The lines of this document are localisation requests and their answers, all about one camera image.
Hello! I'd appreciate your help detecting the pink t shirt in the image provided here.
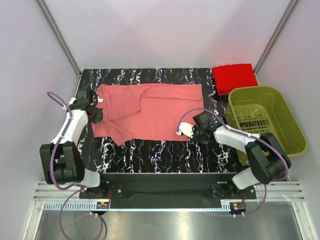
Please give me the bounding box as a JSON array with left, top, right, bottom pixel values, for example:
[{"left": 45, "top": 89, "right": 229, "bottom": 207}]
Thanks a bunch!
[{"left": 91, "top": 83, "right": 204, "bottom": 146}]

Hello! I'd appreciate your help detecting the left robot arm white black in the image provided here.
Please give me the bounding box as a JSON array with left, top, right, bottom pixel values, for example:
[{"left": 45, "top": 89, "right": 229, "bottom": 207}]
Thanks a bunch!
[{"left": 39, "top": 89, "right": 108, "bottom": 198}]

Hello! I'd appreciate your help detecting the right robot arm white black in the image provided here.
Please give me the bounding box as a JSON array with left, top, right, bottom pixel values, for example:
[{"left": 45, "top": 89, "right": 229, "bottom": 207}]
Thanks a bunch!
[{"left": 191, "top": 112, "right": 291, "bottom": 199}]

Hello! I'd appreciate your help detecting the black marble pattern mat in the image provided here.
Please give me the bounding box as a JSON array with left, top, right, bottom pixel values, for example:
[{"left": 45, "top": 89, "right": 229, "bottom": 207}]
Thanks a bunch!
[{"left": 77, "top": 68, "right": 247, "bottom": 173}]

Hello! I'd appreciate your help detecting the olive green plastic basket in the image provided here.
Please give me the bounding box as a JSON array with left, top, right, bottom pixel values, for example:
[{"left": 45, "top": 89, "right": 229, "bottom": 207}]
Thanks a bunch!
[{"left": 225, "top": 86, "right": 308, "bottom": 157}]

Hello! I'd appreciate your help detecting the folded red t shirt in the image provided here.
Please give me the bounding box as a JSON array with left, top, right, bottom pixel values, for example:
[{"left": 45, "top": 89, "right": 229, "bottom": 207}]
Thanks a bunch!
[{"left": 212, "top": 63, "right": 259, "bottom": 96}]

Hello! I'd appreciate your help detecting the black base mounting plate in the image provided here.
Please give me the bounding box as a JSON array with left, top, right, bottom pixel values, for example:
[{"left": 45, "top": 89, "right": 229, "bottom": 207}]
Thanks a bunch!
[{"left": 79, "top": 173, "right": 257, "bottom": 200}]

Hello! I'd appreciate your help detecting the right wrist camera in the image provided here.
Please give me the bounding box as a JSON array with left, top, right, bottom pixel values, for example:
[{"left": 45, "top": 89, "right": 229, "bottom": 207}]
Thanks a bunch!
[{"left": 176, "top": 122, "right": 194, "bottom": 139}]

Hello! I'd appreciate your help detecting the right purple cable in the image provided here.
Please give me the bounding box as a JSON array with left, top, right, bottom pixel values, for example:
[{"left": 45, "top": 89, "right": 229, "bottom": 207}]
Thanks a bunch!
[{"left": 176, "top": 107, "right": 291, "bottom": 218}]

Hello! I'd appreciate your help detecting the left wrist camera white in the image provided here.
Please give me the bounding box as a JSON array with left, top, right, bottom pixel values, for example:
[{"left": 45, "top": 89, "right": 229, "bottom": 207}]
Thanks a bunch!
[{"left": 68, "top": 97, "right": 77, "bottom": 106}]

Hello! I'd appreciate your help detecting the aluminium rail profile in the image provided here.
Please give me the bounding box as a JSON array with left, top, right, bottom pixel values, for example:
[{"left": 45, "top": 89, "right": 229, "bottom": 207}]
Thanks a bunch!
[{"left": 33, "top": 181, "right": 304, "bottom": 202}]

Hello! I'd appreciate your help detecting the white slotted cable duct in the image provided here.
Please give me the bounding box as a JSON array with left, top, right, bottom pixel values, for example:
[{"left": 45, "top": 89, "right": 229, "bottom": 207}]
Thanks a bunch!
[{"left": 44, "top": 201, "right": 232, "bottom": 211}]

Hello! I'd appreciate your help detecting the left aluminium frame post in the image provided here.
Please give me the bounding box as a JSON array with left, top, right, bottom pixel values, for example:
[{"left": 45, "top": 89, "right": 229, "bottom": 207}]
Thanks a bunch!
[{"left": 35, "top": 0, "right": 82, "bottom": 77}]

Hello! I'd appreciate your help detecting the aluminium frame post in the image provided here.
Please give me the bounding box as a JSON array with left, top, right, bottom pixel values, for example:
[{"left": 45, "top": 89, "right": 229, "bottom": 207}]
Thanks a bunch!
[
  {"left": 35, "top": 0, "right": 82, "bottom": 77},
  {"left": 253, "top": 0, "right": 300, "bottom": 75}
]

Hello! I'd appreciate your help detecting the right aluminium frame post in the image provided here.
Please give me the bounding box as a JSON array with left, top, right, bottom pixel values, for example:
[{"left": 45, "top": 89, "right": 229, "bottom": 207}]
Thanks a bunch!
[{"left": 253, "top": 0, "right": 300, "bottom": 75}]

